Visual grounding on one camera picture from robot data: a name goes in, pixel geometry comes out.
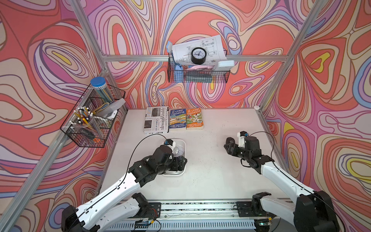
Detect folded newspaper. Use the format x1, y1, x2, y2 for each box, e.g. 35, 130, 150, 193
144, 106, 169, 134

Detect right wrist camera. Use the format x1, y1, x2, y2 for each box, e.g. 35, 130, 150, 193
238, 131, 249, 148

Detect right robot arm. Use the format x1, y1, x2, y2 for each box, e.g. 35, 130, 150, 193
224, 131, 340, 232

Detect white box in basket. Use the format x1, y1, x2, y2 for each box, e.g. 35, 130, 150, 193
213, 60, 235, 72

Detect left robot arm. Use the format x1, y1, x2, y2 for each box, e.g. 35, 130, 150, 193
61, 144, 187, 232

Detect orange treehouse book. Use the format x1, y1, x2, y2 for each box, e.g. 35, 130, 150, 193
186, 108, 204, 130

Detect blue treehouse book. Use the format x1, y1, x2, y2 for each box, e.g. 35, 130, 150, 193
169, 109, 186, 131

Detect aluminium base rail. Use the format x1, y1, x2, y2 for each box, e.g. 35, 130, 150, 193
78, 198, 322, 232

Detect clear cup of pens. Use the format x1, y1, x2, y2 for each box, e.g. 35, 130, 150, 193
70, 107, 103, 140

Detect pink notepad in basket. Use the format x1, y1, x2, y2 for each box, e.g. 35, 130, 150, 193
186, 65, 214, 71

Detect blue lid pencil jar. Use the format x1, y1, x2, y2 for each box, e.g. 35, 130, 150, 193
90, 76, 114, 103

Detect black wire wall basket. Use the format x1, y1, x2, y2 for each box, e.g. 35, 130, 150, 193
167, 53, 231, 84

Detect black round clock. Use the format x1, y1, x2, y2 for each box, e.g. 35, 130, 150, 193
191, 47, 207, 65

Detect white paper sheet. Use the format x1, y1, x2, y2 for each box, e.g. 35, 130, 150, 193
172, 35, 227, 65

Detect black wire side basket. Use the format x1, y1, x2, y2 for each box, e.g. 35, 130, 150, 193
60, 85, 127, 148

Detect white mouse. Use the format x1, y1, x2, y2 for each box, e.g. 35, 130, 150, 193
173, 146, 185, 157

